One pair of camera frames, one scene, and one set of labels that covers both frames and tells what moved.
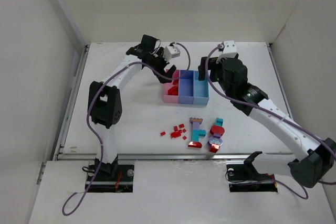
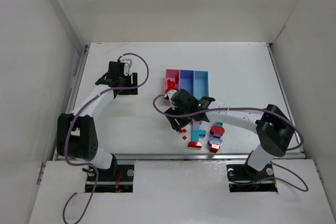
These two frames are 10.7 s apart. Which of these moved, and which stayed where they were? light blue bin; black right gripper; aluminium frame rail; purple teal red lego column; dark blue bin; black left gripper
Moved: black left gripper; black right gripper
Stayed: light blue bin; dark blue bin; purple teal red lego column; aluminium frame rail
